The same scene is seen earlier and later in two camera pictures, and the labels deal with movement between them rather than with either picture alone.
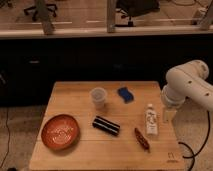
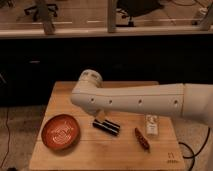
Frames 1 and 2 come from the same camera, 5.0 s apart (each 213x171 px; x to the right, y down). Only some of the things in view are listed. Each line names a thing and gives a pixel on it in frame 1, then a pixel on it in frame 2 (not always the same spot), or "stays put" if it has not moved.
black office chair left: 41,10 stays put
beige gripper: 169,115 → 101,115
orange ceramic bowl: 60,132 stays put
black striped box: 106,125 stays put
